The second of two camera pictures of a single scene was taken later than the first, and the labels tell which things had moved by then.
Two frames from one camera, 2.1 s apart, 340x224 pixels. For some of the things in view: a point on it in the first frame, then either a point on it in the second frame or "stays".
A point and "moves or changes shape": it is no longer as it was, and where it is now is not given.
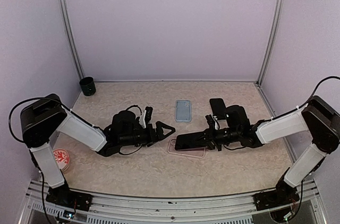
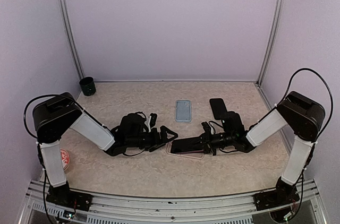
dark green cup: (88, 86) stays
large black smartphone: (218, 108) stays
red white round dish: (62, 158) stays
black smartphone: (191, 140) moves or changes shape
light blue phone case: (183, 111) stays
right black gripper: (210, 141) -> (207, 144)
